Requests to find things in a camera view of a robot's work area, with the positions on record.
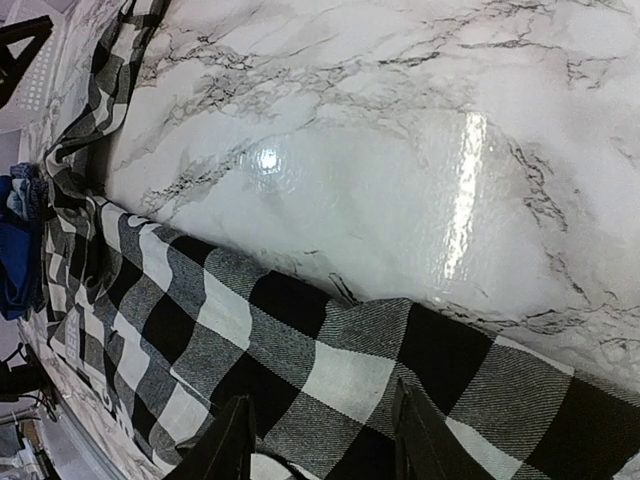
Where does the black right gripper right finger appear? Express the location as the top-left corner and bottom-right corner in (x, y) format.
(392, 380), (493, 480)

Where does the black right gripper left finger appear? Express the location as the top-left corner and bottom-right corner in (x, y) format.
(174, 396), (256, 480)

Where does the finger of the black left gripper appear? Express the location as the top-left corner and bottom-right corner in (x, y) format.
(1, 15), (53, 108)

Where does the black white checkered cloth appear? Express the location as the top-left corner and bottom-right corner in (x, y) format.
(48, 1), (639, 479)

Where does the blue pleated skirt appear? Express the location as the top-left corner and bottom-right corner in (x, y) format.
(1, 175), (43, 320)

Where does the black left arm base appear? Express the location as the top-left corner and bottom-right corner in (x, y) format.
(1, 342), (59, 423)

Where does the white plastic laundry basket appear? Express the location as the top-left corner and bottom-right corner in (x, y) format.
(1, 0), (67, 132)

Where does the folded blue checkered shirt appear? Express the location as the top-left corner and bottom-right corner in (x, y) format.
(6, 163), (48, 229)

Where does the aluminium front frame rail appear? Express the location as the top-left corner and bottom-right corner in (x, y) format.
(1, 394), (127, 479)

